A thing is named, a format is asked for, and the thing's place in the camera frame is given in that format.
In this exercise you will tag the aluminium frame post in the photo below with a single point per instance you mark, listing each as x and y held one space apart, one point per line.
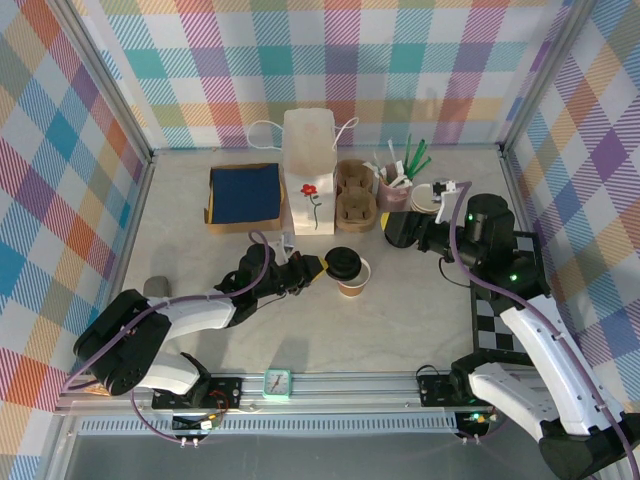
102 75
545 75

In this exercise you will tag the pink straw holder cup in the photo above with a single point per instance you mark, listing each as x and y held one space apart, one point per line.
392 197

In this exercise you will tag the brown paper coffee cup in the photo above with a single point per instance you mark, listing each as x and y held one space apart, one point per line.
352 290

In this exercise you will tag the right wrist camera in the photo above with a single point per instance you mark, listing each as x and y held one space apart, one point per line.
445 192

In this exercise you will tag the aluminium table front rail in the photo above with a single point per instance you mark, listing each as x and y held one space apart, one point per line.
350 392

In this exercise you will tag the stack of brown paper cups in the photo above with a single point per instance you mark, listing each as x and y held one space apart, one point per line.
422 200

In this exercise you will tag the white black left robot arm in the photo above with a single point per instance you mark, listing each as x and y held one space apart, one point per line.
190 315

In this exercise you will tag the small controller circuit board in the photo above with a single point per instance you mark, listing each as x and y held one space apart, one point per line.
192 424
475 420

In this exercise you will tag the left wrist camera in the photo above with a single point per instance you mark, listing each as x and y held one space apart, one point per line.
286 247

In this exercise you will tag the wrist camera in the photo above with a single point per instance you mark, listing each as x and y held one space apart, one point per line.
445 192
286 247

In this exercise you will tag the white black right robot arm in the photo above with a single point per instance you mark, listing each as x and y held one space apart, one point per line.
550 350

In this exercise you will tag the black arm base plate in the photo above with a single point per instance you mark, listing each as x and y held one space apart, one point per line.
435 392
225 395

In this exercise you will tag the white paper-wrapped straw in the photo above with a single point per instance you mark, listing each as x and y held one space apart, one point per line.
375 167
390 150
400 177

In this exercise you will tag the black grey checkerboard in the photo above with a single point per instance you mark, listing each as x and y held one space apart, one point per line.
492 325

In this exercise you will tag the small teal clock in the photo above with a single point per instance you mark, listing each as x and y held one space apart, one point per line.
278 384

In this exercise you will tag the white flower-print paper bag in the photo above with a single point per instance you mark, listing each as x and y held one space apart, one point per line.
310 210

